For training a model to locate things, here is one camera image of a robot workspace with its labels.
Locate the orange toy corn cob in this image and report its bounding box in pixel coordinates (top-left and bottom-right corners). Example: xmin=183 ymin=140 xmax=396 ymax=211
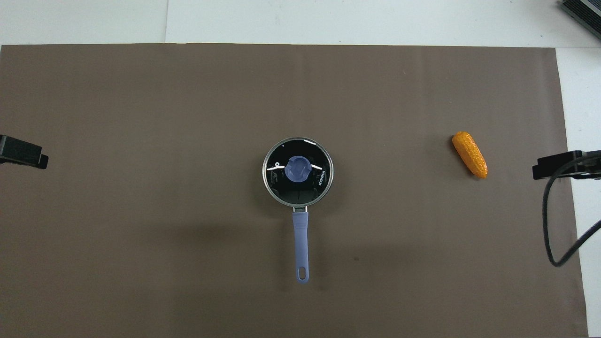
xmin=452 ymin=131 xmax=488 ymax=179

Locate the glass lid with blue knob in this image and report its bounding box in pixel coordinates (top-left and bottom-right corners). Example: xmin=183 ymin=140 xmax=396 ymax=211
xmin=262 ymin=138 xmax=334 ymax=207

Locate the dark ribbed device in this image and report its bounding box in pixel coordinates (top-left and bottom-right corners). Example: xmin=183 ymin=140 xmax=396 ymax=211
xmin=560 ymin=0 xmax=601 ymax=41

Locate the brown table mat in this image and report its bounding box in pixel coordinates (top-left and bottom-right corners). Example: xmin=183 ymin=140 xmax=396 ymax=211
xmin=0 ymin=43 xmax=589 ymax=338

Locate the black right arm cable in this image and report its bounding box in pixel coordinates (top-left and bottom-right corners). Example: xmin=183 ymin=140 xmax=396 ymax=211
xmin=542 ymin=151 xmax=601 ymax=268

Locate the blue saucepan with handle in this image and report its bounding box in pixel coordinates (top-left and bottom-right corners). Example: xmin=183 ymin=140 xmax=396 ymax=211
xmin=262 ymin=137 xmax=334 ymax=284

